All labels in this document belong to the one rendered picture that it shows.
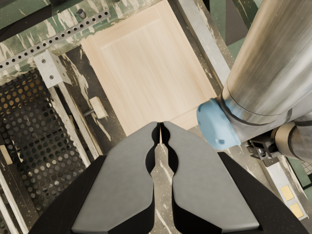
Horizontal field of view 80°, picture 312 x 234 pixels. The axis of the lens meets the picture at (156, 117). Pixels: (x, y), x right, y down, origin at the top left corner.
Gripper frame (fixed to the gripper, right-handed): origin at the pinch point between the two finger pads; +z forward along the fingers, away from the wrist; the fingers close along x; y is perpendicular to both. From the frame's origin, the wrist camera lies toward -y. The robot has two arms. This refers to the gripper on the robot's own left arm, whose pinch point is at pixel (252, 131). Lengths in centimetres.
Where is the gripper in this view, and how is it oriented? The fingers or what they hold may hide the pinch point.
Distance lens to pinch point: 66.1
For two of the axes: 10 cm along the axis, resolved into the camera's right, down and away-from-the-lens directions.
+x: 4.5, 8.9, -0.4
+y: -8.9, 4.5, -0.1
